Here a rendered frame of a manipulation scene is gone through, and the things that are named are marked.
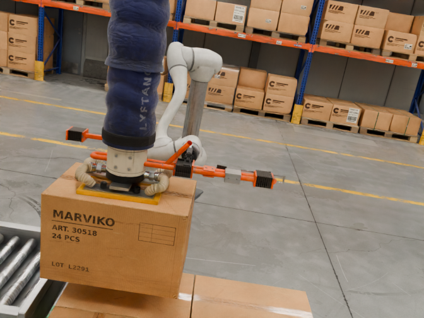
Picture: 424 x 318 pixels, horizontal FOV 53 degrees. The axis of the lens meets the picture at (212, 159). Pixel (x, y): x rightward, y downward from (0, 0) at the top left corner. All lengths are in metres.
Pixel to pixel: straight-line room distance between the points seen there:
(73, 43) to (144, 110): 9.11
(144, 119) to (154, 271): 0.64
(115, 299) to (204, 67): 1.31
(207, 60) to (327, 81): 8.14
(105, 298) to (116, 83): 0.99
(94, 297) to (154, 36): 1.20
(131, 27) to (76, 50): 9.13
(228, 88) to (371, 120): 3.05
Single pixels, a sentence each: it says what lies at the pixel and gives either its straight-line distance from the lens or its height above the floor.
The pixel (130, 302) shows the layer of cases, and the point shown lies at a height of 0.54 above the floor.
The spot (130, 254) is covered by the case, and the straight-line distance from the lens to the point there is 1.86.
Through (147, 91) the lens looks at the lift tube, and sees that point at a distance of 1.75.
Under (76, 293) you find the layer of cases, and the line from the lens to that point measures 2.17.
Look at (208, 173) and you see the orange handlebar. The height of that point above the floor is 1.20.
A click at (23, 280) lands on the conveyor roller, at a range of 2.27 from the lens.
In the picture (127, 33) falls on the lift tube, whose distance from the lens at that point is 1.69.
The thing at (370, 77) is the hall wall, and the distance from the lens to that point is 10.72.
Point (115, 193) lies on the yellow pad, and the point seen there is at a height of 1.09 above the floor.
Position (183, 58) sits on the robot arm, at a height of 1.60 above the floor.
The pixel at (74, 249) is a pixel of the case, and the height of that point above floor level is 0.84.
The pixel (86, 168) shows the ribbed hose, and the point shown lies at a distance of 1.92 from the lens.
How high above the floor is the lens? 1.85
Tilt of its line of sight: 18 degrees down
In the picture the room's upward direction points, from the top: 10 degrees clockwise
